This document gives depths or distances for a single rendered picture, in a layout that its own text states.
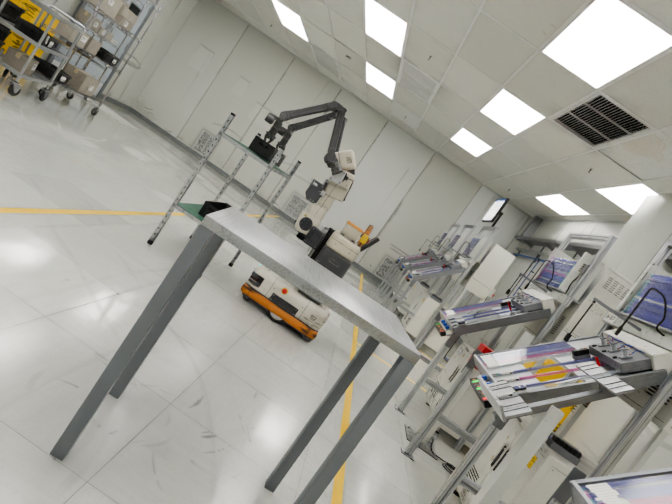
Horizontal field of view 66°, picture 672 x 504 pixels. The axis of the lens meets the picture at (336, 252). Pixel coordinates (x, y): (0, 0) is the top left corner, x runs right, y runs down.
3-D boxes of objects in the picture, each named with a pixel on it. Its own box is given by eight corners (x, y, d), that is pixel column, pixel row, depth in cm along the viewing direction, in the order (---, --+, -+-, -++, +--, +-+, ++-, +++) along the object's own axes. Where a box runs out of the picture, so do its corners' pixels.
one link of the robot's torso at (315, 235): (314, 253, 418) (331, 227, 415) (311, 256, 389) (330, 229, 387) (287, 234, 417) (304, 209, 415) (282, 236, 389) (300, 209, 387)
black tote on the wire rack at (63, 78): (48, 78, 629) (54, 68, 628) (28, 64, 629) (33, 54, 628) (67, 86, 669) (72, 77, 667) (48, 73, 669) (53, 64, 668)
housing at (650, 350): (657, 385, 230) (652, 354, 229) (606, 356, 279) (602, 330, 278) (676, 382, 229) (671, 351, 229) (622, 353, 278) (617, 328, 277)
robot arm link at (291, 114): (338, 107, 376) (335, 111, 387) (336, 99, 376) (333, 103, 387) (280, 119, 369) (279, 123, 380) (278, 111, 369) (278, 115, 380)
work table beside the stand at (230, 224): (112, 389, 187) (233, 206, 180) (274, 486, 195) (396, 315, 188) (48, 454, 142) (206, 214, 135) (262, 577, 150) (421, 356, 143)
